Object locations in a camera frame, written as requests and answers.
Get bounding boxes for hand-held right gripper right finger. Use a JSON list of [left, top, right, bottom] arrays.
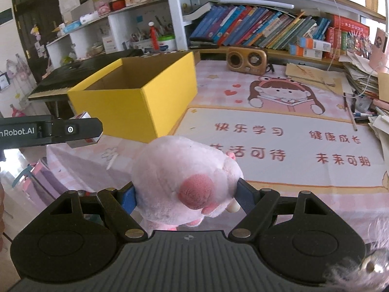
[[229, 178, 347, 244]]

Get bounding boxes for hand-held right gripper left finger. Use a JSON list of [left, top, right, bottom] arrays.
[[35, 182, 146, 244]]

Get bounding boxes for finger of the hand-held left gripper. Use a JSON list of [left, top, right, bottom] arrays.
[[50, 117, 103, 144]]

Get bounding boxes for small white red carton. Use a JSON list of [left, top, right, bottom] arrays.
[[67, 111, 100, 148]]

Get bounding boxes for yellow cardboard box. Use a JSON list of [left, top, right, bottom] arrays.
[[67, 51, 198, 144]]

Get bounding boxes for pink plush pig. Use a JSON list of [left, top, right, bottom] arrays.
[[131, 135, 245, 232]]

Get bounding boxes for black electronic keyboard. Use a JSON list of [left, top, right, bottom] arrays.
[[28, 49, 143, 101]]

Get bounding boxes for blue tissue pack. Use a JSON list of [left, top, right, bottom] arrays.
[[62, 21, 81, 34]]

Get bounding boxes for pen holder with pens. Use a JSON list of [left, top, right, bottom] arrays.
[[123, 30, 152, 52]]

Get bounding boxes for white side shelf unit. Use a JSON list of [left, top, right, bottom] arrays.
[[45, 0, 180, 67]]

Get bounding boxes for white tissue pack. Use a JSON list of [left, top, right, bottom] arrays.
[[80, 12, 99, 25]]

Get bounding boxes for red bottle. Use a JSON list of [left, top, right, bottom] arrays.
[[148, 21, 160, 52]]

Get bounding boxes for dark wooden door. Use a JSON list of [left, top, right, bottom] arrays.
[[10, 0, 66, 82]]

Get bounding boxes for white tub green lid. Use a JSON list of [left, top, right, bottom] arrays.
[[157, 35, 177, 52]]

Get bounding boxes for grey box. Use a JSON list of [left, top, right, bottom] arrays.
[[71, 0, 95, 20]]

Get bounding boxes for small pink box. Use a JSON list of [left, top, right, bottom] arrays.
[[94, 0, 110, 16]]

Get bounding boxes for brown pencil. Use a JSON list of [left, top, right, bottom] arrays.
[[343, 93, 357, 131]]

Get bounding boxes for wooden retro radio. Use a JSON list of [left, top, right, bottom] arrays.
[[227, 46, 268, 75]]

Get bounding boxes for tan cardboard sheets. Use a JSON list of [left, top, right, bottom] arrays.
[[286, 63, 345, 94]]

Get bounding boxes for white desk bookshelf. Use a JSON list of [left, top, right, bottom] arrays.
[[164, 0, 389, 67]]

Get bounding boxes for pink fluffy charm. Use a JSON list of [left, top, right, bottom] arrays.
[[324, 219, 389, 292]]

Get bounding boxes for orange white carton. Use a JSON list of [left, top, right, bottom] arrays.
[[296, 36, 332, 52], [289, 44, 323, 60]]

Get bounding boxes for thick black cover book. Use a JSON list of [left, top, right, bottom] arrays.
[[182, 1, 220, 22]]

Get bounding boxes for messy pile of papers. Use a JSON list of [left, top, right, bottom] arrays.
[[343, 52, 389, 140]]

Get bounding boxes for row of colourful slanted books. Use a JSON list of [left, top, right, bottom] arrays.
[[190, 4, 332, 51]]

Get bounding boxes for brown envelope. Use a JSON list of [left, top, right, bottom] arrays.
[[378, 71, 389, 101]]

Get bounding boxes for pink pen cup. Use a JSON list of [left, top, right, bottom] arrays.
[[369, 27, 389, 73]]

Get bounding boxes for red boxed book set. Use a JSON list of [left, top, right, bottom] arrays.
[[327, 15, 371, 60]]

